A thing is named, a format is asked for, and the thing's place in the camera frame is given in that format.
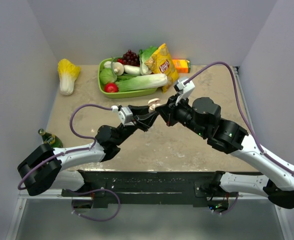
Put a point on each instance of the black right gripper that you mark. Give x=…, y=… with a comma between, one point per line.
x=168, y=110

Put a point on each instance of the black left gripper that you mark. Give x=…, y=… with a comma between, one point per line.
x=144, y=119

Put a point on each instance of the beige earbud case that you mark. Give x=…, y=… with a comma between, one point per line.
x=152, y=104

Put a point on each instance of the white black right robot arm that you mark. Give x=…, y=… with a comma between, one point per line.
x=203, y=117

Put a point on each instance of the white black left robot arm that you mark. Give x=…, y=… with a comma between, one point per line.
x=47, y=165

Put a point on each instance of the green plastic basket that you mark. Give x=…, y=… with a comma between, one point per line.
x=121, y=95

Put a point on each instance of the long green white cabbage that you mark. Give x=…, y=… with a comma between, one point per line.
x=142, y=82

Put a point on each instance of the red apple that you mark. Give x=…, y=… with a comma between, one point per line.
x=111, y=88

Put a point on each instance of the white radish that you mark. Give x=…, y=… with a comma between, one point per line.
x=132, y=70

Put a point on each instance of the orange juice carton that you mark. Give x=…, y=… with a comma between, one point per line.
x=182, y=66

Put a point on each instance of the yellow Lays chip bag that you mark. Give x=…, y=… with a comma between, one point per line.
x=160, y=62

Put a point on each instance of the beige mushroom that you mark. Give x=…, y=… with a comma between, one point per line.
x=117, y=67

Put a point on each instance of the round green cabbage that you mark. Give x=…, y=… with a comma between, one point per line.
x=107, y=76

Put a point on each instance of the dark red grapes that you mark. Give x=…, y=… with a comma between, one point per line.
x=129, y=58

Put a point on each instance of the green leafy lettuce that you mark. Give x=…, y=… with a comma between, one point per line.
x=144, y=55

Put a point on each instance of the yellow napa cabbage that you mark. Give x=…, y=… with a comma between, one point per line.
x=68, y=74

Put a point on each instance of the green glass bottle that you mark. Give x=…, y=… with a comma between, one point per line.
x=51, y=139

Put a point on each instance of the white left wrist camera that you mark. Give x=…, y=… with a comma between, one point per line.
x=125, y=115

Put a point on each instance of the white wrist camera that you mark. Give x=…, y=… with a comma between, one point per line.
x=125, y=115
x=184, y=87

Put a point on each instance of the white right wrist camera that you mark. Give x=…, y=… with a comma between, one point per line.
x=184, y=87

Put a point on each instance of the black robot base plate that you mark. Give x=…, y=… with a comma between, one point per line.
x=149, y=188

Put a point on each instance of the aluminium frame rail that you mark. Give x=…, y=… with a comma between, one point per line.
x=244, y=107

